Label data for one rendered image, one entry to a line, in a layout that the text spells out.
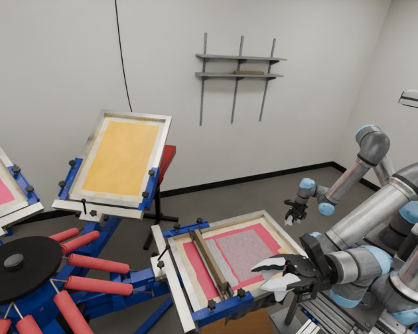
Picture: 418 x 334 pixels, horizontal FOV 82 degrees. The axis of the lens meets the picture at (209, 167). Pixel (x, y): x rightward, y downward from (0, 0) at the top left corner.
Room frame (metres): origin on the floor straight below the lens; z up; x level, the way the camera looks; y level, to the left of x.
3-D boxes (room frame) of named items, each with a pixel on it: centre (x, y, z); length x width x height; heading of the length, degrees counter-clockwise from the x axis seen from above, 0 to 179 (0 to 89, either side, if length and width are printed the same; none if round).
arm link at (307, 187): (1.22, -0.59, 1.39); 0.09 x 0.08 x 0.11; 75
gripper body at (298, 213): (1.22, -0.59, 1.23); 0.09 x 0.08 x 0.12; 26
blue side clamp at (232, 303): (0.71, -0.14, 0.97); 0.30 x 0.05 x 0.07; 116
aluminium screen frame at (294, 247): (1.06, -0.23, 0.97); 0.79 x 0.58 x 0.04; 116
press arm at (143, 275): (0.82, 0.27, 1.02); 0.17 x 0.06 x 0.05; 116
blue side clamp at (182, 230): (1.21, 0.10, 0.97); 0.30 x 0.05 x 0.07; 116
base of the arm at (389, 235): (0.97, -1.02, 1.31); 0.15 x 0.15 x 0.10
